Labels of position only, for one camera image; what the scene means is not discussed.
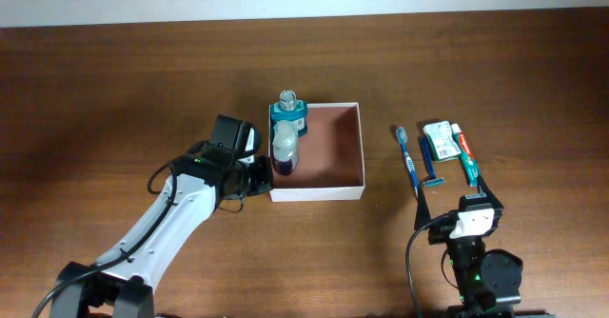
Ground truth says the clear purple liquid bottle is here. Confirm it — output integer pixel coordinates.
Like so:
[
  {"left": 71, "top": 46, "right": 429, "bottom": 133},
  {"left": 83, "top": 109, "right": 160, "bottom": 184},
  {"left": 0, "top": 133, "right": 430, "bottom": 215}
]
[{"left": 271, "top": 120, "right": 298, "bottom": 176}]

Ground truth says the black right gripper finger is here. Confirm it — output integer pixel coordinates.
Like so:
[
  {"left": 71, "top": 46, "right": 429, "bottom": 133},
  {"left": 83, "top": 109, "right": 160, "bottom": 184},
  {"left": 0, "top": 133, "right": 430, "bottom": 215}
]
[
  {"left": 477, "top": 174, "right": 503, "bottom": 209},
  {"left": 414, "top": 187, "right": 432, "bottom": 230}
]

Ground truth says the green red toothpaste tube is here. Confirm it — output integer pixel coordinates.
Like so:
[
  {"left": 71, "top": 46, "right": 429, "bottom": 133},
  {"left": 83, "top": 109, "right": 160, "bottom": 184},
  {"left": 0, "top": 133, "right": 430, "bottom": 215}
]
[{"left": 451, "top": 123, "right": 480, "bottom": 188}]

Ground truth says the blue disposable razor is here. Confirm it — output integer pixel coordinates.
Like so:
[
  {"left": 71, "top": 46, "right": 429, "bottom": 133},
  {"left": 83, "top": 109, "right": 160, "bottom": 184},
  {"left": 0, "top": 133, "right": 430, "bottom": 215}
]
[{"left": 420, "top": 136, "right": 444, "bottom": 187}]

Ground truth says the white cardboard box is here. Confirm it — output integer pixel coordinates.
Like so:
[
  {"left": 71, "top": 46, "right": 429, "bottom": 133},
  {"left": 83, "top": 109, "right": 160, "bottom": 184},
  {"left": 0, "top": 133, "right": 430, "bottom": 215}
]
[{"left": 270, "top": 102, "right": 365, "bottom": 202}]

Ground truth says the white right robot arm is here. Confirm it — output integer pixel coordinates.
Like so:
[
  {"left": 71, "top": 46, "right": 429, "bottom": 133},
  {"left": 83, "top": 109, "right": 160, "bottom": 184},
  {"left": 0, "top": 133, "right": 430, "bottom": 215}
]
[{"left": 405, "top": 177, "right": 523, "bottom": 317}]

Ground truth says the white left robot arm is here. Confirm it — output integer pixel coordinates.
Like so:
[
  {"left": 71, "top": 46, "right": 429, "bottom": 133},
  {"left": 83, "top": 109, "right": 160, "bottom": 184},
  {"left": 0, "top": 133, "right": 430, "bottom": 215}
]
[{"left": 33, "top": 115, "right": 273, "bottom": 317}]

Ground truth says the blue white toothbrush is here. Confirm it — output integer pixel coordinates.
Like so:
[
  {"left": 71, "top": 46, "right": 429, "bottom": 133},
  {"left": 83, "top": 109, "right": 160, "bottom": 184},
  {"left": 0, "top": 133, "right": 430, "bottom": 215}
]
[{"left": 396, "top": 127, "right": 419, "bottom": 197}]

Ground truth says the white green soap packet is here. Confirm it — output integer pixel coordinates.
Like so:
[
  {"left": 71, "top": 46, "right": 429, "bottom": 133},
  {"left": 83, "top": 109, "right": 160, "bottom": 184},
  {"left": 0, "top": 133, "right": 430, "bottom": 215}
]
[{"left": 422, "top": 121, "right": 462, "bottom": 162}]

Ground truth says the teal mouthwash bottle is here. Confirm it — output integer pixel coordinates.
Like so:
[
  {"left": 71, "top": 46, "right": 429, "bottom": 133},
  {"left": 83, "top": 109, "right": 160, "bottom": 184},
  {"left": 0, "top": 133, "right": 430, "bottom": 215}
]
[{"left": 270, "top": 89, "right": 308, "bottom": 137}]

